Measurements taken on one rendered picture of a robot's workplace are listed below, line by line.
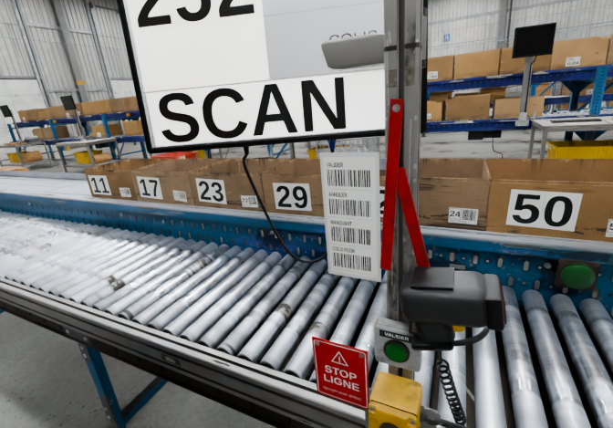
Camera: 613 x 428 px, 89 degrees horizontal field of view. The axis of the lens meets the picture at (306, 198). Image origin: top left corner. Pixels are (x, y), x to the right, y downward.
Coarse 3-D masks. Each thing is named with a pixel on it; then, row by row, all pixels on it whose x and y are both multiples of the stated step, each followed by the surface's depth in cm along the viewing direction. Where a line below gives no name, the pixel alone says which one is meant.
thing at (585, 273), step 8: (576, 264) 82; (568, 272) 83; (576, 272) 82; (584, 272) 81; (592, 272) 80; (568, 280) 83; (576, 280) 82; (584, 280) 82; (592, 280) 81; (576, 288) 83
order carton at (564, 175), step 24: (504, 168) 113; (528, 168) 110; (552, 168) 107; (576, 168) 104; (600, 168) 102; (504, 192) 90; (576, 192) 83; (600, 192) 81; (504, 216) 92; (600, 216) 82; (600, 240) 84
